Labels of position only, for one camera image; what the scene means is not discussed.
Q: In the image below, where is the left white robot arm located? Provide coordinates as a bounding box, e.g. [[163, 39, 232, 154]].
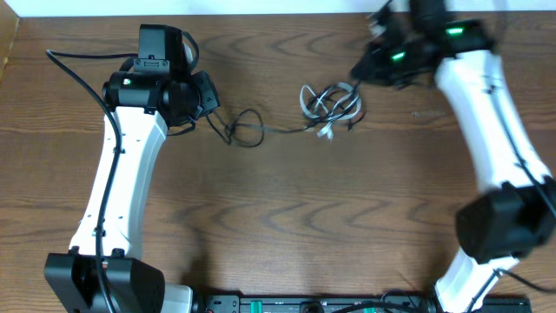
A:
[[44, 71, 219, 312]]

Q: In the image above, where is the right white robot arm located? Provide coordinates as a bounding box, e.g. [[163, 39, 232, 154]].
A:
[[351, 19, 555, 312]]

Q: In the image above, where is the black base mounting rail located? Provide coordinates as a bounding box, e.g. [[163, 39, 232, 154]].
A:
[[193, 292, 440, 313]]

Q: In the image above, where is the thin black USB cable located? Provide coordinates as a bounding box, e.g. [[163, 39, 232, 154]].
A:
[[204, 108, 314, 149]]

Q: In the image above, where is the white USB cable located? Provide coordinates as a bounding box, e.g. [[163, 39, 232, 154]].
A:
[[299, 82, 362, 140]]

